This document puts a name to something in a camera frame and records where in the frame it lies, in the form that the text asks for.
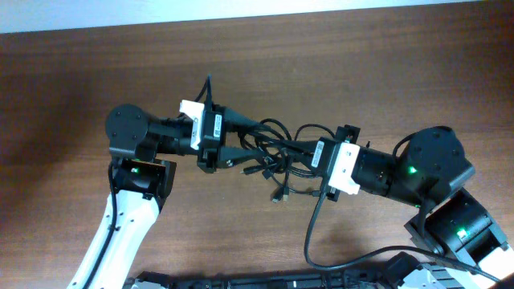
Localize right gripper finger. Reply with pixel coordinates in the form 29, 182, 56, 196
256, 135, 317, 154
280, 158, 319, 181

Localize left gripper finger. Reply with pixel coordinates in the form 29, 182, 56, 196
223, 107, 259, 132
216, 146, 265, 169

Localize black usb cables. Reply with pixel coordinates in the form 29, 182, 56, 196
236, 118, 337, 204

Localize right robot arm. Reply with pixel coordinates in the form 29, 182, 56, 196
261, 125, 513, 288

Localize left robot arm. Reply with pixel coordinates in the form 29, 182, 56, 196
68, 100, 263, 288

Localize left camera cable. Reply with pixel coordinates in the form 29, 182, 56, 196
82, 74, 214, 289

